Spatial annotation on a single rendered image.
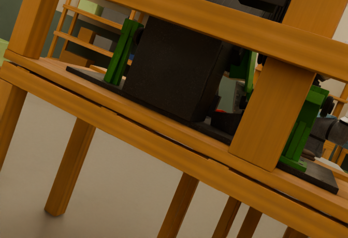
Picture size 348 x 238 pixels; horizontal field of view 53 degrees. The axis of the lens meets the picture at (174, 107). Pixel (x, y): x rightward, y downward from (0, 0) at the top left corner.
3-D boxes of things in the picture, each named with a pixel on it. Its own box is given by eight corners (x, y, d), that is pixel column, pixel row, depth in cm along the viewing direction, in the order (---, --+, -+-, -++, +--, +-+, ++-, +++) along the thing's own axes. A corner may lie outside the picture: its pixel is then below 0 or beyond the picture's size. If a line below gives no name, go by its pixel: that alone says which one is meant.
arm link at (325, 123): (308, 131, 195) (319, 109, 193) (331, 142, 187) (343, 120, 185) (301, 129, 186) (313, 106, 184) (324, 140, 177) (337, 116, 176)
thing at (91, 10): (168, 123, 661) (212, 13, 636) (41, 67, 731) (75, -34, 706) (175, 121, 714) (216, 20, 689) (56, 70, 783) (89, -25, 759)
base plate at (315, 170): (117, 80, 182) (119, 76, 182) (329, 174, 143) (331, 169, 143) (65, 70, 143) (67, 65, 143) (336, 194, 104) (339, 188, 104)
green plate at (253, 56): (232, 91, 150) (239, 43, 150) (251, 93, 147) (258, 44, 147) (226, 89, 140) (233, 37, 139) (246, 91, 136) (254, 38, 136)
